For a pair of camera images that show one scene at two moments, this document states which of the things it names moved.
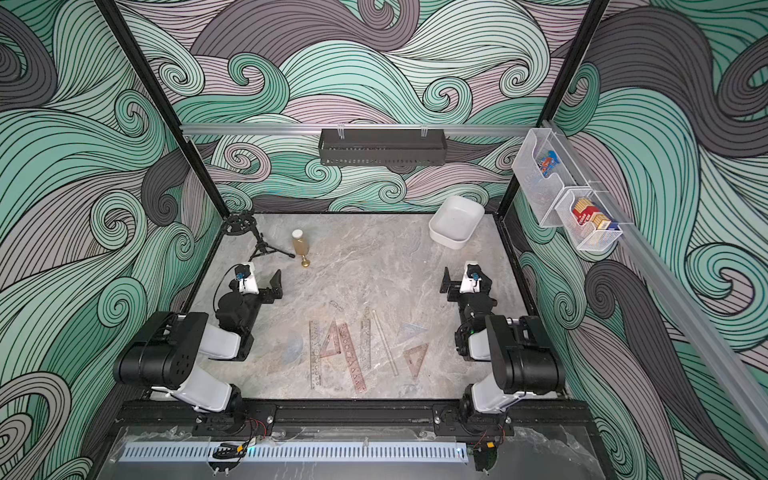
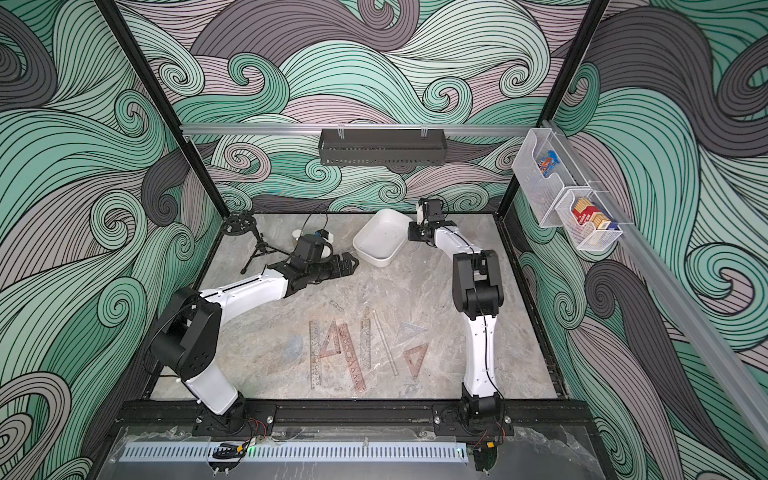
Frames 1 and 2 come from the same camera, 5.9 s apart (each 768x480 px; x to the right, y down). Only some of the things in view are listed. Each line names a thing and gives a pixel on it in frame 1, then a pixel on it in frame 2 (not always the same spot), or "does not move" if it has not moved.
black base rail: x=354 y=415 does not move
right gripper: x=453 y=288 → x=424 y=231
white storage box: x=454 y=222 → x=381 y=237
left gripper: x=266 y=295 → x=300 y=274
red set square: x=332 y=345 does not move
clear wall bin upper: x=543 y=168 does not move
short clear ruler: x=365 y=345 does not move
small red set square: x=414 y=358 does not move
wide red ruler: x=354 y=369 does not move
